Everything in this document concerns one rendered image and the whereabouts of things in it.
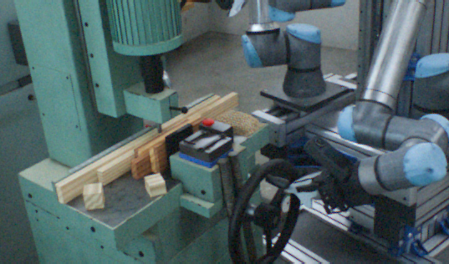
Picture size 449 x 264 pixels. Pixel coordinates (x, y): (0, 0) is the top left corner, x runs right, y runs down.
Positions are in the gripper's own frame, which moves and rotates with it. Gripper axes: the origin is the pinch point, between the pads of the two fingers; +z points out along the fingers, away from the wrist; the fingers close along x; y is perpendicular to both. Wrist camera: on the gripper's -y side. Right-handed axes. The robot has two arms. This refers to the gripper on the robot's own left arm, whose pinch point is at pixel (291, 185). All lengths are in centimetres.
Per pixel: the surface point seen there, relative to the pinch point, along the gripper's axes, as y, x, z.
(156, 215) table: -7.9, -21.0, 23.2
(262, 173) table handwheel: -5.7, -3.7, 2.9
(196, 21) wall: -78, 290, 287
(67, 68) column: -50, -12, 42
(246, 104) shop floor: 0, 190, 184
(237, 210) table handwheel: -1.5, -12.9, 6.0
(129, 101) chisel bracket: -34.9, -4.5, 34.1
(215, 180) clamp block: -8.8, -9.9, 11.6
